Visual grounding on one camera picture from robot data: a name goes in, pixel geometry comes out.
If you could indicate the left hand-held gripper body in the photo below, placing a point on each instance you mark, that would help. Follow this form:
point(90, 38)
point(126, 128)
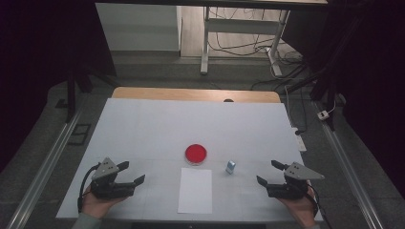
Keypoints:
point(105, 186)

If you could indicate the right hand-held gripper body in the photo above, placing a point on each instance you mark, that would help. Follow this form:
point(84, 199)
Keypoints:
point(293, 186)

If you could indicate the white paper sheet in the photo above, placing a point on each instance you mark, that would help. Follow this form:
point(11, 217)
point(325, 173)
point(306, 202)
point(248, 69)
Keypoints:
point(195, 191)

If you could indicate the round red ink pad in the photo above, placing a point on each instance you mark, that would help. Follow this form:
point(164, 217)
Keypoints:
point(196, 153)

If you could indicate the person's left hand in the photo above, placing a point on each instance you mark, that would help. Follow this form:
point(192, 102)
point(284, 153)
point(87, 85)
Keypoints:
point(95, 205)

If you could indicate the person's right hand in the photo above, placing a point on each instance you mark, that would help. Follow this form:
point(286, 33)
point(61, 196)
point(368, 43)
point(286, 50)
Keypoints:
point(302, 210)

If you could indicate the white power strip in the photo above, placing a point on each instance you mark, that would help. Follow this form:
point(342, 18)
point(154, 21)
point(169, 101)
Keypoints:
point(300, 141)

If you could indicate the large white board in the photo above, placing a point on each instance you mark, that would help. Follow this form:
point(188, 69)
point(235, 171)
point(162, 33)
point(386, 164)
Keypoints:
point(159, 127)

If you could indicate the small white adapter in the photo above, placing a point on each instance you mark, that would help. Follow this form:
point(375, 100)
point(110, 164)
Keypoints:
point(323, 115)

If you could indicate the black table grommet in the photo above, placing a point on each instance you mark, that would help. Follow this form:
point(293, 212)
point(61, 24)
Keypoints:
point(228, 100)

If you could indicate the black metal stand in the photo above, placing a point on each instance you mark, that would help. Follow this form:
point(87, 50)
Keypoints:
point(70, 95)
point(328, 95)

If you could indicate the wooden table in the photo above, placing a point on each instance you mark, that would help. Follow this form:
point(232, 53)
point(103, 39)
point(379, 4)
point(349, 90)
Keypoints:
point(178, 94)

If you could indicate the dark curtain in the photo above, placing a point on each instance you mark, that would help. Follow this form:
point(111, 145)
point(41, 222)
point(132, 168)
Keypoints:
point(38, 63)
point(372, 79)

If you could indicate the aluminium floor rail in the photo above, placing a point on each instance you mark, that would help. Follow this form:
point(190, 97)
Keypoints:
point(347, 171)
point(41, 175)

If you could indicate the white desk frame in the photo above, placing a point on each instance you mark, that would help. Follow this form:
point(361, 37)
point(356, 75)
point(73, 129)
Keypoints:
point(242, 26)

